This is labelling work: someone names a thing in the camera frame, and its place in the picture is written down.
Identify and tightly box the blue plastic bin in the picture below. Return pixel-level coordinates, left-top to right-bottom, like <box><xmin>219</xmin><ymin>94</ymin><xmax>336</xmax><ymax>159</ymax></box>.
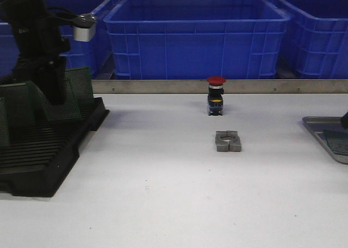
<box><xmin>274</xmin><ymin>0</ymin><xmax>347</xmax><ymax>79</ymax></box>
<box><xmin>104</xmin><ymin>0</ymin><xmax>289</xmax><ymax>80</ymax></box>
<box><xmin>1</xmin><ymin>0</ymin><xmax>113</xmax><ymax>77</ymax></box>

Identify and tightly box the blue right plastic bin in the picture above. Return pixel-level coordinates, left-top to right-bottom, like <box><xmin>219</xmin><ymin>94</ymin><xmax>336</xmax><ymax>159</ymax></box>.
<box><xmin>274</xmin><ymin>0</ymin><xmax>347</xmax><ymax>79</ymax></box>

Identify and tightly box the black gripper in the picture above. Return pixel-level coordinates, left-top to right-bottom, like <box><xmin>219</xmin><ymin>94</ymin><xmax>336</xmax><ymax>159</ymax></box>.
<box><xmin>8</xmin><ymin>13</ymin><xmax>71</xmax><ymax>105</ymax></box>

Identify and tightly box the black slotted board rack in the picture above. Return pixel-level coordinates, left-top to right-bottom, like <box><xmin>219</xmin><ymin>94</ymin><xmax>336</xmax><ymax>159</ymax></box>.
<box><xmin>1</xmin><ymin>97</ymin><xmax>109</xmax><ymax>197</ymax></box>

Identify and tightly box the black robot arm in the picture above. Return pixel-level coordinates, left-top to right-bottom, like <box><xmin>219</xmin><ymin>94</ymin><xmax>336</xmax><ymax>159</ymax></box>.
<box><xmin>1</xmin><ymin>0</ymin><xmax>70</xmax><ymax>105</ymax></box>

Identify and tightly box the metal table edge rail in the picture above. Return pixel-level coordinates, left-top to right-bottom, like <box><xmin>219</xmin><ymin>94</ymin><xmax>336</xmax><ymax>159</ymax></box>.
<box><xmin>92</xmin><ymin>79</ymin><xmax>347</xmax><ymax>94</ymax></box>

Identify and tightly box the green perforated circuit board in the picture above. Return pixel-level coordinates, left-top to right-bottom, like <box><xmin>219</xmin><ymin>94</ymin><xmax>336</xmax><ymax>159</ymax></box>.
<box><xmin>324</xmin><ymin>130</ymin><xmax>347</xmax><ymax>156</ymax></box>
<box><xmin>65</xmin><ymin>66</ymin><xmax>94</xmax><ymax>105</ymax></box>
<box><xmin>1</xmin><ymin>97</ymin><xmax>10</xmax><ymax>148</ymax></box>
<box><xmin>1</xmin><ymin>83</ymin><xmax>35</xmax><ymax>127</ymax></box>
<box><xmin>26</xmin><ymin>79</ymin><xmax>82</xmax><ymax>122</ymax></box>

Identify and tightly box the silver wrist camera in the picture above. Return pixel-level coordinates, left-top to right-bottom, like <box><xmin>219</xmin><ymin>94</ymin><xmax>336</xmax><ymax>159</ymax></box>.
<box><xmin>73</xmin><ymin>14</ymin><xmax>97</xmax><ymax>42</ymax></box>

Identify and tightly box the blue center plastic bin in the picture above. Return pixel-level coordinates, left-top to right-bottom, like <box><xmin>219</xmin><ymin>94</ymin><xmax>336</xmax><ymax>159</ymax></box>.
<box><xmin>104</xmin><ymin>0</ymin><xmax>289</xmax><ymax>80</ymax></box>

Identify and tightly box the blue left plastic bin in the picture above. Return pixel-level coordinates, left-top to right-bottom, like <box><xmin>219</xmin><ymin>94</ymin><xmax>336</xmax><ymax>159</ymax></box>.
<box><xmin>1</xmin><ymin>0</ymin><xmax>113</xmax><ymax>77</ymax></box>

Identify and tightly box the grey metal clamp block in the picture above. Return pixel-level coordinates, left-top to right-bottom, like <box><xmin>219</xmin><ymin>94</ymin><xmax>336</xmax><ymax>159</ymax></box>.
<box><xmin>215</xmin><ymin>131</ymin><xmax>242</xmax><ymax>152</ymax></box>

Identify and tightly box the silver metal tray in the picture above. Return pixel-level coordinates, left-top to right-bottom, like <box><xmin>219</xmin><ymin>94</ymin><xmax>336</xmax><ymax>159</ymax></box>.
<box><xmin>302</xmin><ymin>116</ymin><xmax>347</xmax><ymax>165</ymax></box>

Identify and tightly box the red emergency stop button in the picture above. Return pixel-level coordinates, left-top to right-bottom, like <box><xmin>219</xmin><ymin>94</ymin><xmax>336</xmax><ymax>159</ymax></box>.
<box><xmin>207</xmin><ymin>76</ymin><xmax>226</xmax><ymax>116</ymax></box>

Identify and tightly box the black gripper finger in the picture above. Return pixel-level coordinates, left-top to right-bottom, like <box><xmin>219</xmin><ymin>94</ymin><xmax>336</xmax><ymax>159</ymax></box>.
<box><xmin>340</xmin><ymin>113</ymin><xmax>348</xmax><ymax>129</ymax></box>

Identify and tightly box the black cable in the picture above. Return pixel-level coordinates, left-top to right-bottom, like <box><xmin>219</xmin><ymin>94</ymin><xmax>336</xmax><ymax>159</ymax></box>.
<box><xmin>48</xmin><ymin>7</ymin><xmax>82</xmax><ymax>22</ymax></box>

